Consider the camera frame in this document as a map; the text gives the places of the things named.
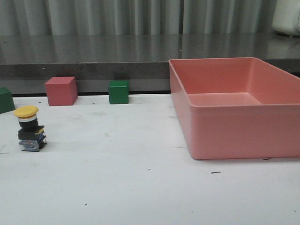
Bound yellow push button switch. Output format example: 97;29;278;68
14;105;47;152

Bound green cube on left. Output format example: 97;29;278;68
0;87;15;113

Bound white kitchen appliance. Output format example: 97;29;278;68
272;0;300;36

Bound grey stone counter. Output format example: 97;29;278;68
0;33;300;96

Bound green cube near bin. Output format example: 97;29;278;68
109;80;129;104

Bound pink cube at back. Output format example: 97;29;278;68
45;76;78;106

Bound grey curtain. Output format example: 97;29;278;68
0;0;276;36

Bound pink plastic bin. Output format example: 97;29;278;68
169;57;300;160

